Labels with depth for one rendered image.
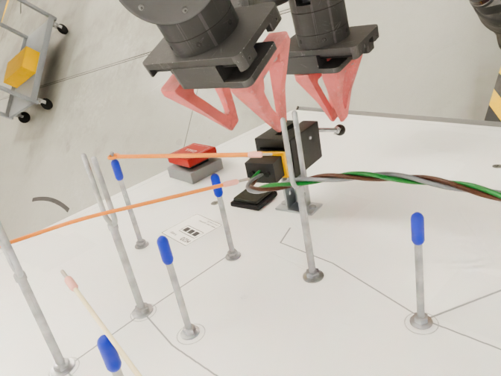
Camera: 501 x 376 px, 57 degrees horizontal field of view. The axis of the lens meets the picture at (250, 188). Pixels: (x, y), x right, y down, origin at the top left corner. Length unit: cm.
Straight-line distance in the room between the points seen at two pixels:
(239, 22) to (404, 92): 150
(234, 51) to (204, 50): 3
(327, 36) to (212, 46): 19
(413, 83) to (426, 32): 20
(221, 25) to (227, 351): 23
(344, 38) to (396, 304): 28
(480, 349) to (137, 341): 24
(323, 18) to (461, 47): 136
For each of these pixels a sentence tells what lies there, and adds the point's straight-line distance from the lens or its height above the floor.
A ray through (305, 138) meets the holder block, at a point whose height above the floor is 114.
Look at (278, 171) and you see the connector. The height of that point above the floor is 117.
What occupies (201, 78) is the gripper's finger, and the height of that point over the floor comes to 129.
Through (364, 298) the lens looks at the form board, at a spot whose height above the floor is 116.
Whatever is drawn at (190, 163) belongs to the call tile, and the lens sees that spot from 62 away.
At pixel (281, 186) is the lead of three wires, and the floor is 122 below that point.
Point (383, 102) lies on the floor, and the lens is 186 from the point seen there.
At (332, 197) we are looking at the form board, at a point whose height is 107.
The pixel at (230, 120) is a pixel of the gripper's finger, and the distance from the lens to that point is 44.
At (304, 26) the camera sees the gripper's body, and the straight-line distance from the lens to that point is 51.
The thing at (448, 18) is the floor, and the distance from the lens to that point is 193.
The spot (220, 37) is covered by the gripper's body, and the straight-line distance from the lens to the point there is 35.
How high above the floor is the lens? 149
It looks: 45 degrees down
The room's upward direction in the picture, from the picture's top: 67 degrees counter-clockwise
